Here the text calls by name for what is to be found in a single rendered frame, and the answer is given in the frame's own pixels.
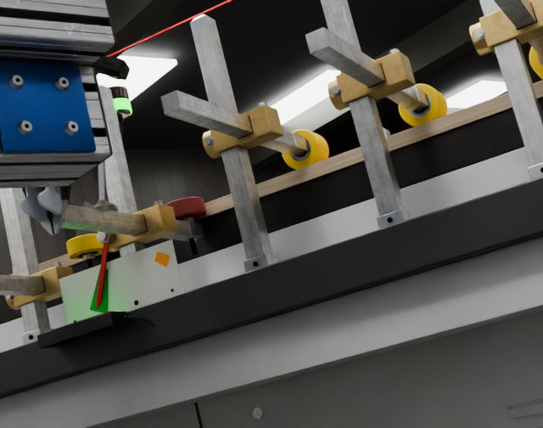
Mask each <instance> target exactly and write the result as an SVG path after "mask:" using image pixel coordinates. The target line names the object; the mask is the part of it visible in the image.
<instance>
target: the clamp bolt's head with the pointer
mask: <svg viewBox="0 0 543 428"><path fill-rule="evenodd" d="M106 238H107V234H106V233H104V232H99V234H98V239H99V240H102V241H105V240H106ZM113 238H114V235H113V234H112V233H111V240H110V241H109V242H108V243H106V244H105V243H104V247H103V254H102V261H101V268H100V274H99V281H98V293H97V308H99V306H100V303H101V301H102V295H103V288H104V275H105V269H106V262H107V255H108V248H109V243H110V242H111V241H112V240H113Z"/></svg>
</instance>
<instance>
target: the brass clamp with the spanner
mask: <svg viewBox="0 0 543 428"><path fill-rule="evenodd" d="M133 214H138V215H144V220H145V223H146V228H147V231H145V232H143V233H140V234H136V235H128V234H113V235H114V238H113V240H112V241H111V242H110V243H109V248H108V250H109V251H111V252H116V251H119V248H120V247H122V246H125V245H129V244H131V243H144V244H147V243H149V242H152V241H154V240H157V239H161V238H164V237H166V236H168V235H171V234H175V233H177V232H178V228H177V225H176V218H175V214H174V210H173V207H172V206H163V205H156V206H152V207H149V208H147V209H145V210H142V211H139V212H136V213H133Z"/></svg>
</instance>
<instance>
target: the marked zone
mask: <svg viewBox="0 0 543 428"><path fill-rule="evenodd" d="M99 274H100V270H99ZM99 274H98V280H97V283H96V287H95V291H94V294H93V298H92V303H91V306H90V310H92V311H94V312H99V313H106V312H108V311H109V270H108V269H105V275H104V288H103V295H102V301H101V303H100V306H99V308H97V293H98V281H99Z"/></svg>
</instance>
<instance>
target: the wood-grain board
mask: <svg viewBox="0 0 543 428"><path fill-rule="evenodd" d="M533 85H534V89H535V93H536V96H537V99H541V98H543V80H542V81H539V82H536V83H533ZM510 109H512V104H511V100H510V98H509V95H508V93H505V94H502V95H501V96H498V97H495V98H492V99H489V100H486V101H484V102H482V103H479V104H475V105H473V106H470V107H467V108H465V109H463V110H458V111H456V112H454V113H451V114H449V115H445V116H442V117H440V118H438V119H435V120H432V121H429V122H426V123H423V124H421V125H419V126H416V127H412V128H410V129H407V130H405V131H402V132H398V133H396V134H393V135H391V136H388V137H386V141H387V145H388V147H389V152H392V151H395V150H397V149H401V148H404V147H406V146H408V145H411V144H415V143H418V142H420V141H423V140H425V139H428V138H431V137H434V136H437V135H440V134H442V133H444V132H449V131H451V130H454V129H456V128H458V127H463V126H466V125H467V124H470V123H473V122H476V121H479V120H482V119H484V118H487V117H490V116H492V115H496V114H499V113H501V112H503V111H506V110H510ZM363 161H364V158H363V154H362V151H361V147H358V148H356V149H352V150H349V151H347V152H344V153H342V154H339V155H335V156H333V157H330V158H328V159H326V160H321V161H319V162H317V163H314V164H312V165H309V166H305V167H303V168H300V169H298V170H295V171H293V172H289V173H286V174H284V175H282V176H279V177H275V178H273V179H270V180H267V181H265V182H263V183H258V184H256V188H257V192H258V195H259V199H261V198H264V197H266V196H268V195H271V194H275V193H277V192H280V191H283V190H285V189H289V188H292V187H294V186H297V185H300V184H302V183H306V182H309V181H311V180H313V179H316V178H319V177H323V176H325V175H328V174H330V173H333V172H336V171H339V170H342V169H345V168H347V167H349V166H353V165H356V164H359V163H361V162H363ZM204 206H205V210H206V215H205V216H204V217H202V218H200V219H199V220H202V219H205V218H206V217H211V216H214V215H216V214H218V213H221V212H224V211H228V210H230V209H232V208H234V205H233V201H232V195H231V194H229V195H226V196H223V197H221V198H219V199H216V200H212V201H210V202H207V203H204ZM199 220H196V221H195V222H197V221H199ZM54 262H61V264H62V266H63V267H71V266H74V265H76V264H78V263H81V262H83V260H82V259H77V260H75V259H70V258H69V255H68V254H65V255H62V256H59V257H56V258H54V259H51V260H49V261H46V262H42V263H40V264H38V266H39V270H40V272H41V271H43V270H46V269H49V268H52V267H53V263H54Z"/></svg>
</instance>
